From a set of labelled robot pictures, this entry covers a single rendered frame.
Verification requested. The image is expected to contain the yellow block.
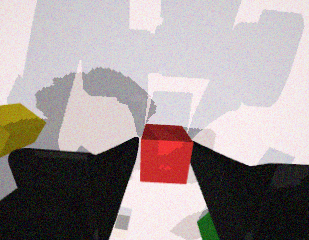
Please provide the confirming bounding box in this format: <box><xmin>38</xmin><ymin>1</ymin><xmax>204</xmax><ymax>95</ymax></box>
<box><xmin>0</xmin><ymin>103</ymin><xmax>47</xmax><ymax>158</ymax></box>

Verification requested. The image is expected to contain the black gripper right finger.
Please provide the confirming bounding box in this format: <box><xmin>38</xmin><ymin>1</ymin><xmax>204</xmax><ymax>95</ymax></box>
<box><xmin>190</xmin><ymin>141</ymin><xmax>309</xmax><ymax>240</ymax></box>

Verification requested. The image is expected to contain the red block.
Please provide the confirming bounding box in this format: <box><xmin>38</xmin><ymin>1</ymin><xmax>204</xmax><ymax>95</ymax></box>
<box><xmin>140</xmin><ymin>124</ymin><xmax>194</xmax><ymax>184</ymax></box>

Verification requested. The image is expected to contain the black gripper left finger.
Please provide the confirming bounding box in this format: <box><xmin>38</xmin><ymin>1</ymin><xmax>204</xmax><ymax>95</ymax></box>
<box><xmin>8</xmin><ymin>137</ymin><xmax>139</xmax><ymax>240</ymax></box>

